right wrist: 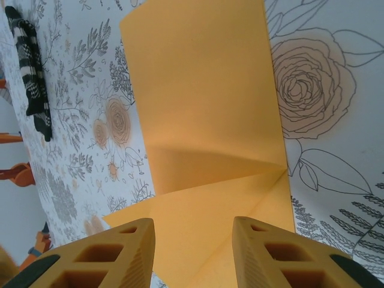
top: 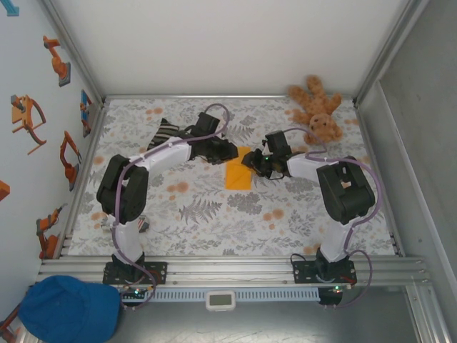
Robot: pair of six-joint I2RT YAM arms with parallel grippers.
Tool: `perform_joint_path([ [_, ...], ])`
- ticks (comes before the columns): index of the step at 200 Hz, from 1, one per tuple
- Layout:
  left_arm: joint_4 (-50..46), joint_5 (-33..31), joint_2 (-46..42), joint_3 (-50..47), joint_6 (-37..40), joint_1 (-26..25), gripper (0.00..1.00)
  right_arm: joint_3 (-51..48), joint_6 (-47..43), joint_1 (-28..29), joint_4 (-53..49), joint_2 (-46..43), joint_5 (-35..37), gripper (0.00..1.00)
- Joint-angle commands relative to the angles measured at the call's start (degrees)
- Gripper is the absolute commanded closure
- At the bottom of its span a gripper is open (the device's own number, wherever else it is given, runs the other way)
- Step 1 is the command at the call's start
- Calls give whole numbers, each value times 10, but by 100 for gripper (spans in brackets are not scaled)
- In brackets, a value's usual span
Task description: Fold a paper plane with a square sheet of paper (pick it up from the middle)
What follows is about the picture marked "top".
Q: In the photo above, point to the aluminium frame post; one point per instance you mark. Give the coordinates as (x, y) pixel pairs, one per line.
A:
(75, 53)
(387, 53)

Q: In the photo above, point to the orange and grey wall decal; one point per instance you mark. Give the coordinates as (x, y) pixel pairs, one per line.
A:
(9, 328)

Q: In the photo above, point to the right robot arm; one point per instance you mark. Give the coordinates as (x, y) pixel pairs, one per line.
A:
(346, 193)

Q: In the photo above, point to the controller board with green light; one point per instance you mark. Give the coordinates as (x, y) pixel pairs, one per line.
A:
(333, 291)
(134, 293)

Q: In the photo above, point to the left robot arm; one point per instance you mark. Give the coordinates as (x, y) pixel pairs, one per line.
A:
(121, 189)

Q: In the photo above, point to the blue cap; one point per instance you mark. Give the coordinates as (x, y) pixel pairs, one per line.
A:
(68, 307)

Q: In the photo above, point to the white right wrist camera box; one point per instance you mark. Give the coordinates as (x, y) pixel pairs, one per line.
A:
(265, 145)

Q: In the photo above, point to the orange cloth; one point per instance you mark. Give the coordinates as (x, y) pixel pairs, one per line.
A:
(237, 177)

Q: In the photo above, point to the floral fern print tablecloth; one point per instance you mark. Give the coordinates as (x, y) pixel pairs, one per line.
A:
(214, 232)

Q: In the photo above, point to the black white striped sock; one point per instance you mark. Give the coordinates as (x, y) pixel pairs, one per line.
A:
(164, 130)

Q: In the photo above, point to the wide aluminium frame rail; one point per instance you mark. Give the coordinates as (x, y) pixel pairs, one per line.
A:
(232, 271)

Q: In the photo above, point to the brown teddy bear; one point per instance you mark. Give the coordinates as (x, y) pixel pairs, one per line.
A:
(321, 125)

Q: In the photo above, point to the white timer display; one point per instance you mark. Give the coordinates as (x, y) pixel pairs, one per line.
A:
(220, 301)

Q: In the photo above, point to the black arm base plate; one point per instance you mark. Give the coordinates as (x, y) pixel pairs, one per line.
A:
(301, 273)
(159, 271)

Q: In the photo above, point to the flag print sock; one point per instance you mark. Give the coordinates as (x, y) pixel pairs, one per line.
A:
(144, 226)

